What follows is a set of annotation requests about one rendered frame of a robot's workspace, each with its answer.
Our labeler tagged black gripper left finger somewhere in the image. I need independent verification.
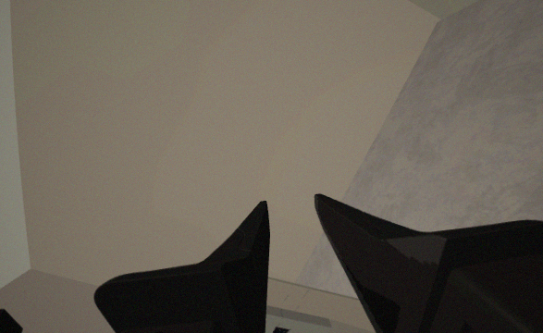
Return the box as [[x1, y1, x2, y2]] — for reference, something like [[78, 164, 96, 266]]
[[93, 201, 270, 333]]

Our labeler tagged beige flat panel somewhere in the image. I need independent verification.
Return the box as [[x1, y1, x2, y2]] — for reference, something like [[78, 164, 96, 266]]
[[265, 277, 376, 333]]

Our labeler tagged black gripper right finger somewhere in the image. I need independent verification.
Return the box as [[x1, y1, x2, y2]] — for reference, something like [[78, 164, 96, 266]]
[[315, 193, 543, 333]]

